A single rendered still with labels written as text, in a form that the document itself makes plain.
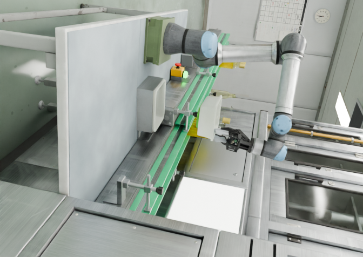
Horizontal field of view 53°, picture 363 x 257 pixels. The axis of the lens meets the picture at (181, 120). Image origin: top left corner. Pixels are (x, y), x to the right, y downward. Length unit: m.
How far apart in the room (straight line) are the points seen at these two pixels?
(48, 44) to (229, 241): 0.76
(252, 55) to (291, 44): 0.22
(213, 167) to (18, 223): 1.11
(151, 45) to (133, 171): 0.58
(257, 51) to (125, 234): 1.10
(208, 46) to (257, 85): 6.52
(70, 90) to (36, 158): 1.04
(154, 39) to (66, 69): 0.69
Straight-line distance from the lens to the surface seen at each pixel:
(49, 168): 2.01
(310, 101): 8.33
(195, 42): 1.68
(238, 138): 1.67
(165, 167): 1.64
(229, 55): 1.81
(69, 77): 1.10
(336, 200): 2.02
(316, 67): 8.07
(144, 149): 1.72
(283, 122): 1.58
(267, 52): 1.81
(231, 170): 1.96
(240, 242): 1.08
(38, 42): 1.16
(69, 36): 1.07
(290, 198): 1.94
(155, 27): 1.67
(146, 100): 1.67
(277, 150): 1.70
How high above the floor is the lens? 1.27
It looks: 10 degrees down
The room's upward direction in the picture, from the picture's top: 100 degrees clockwise
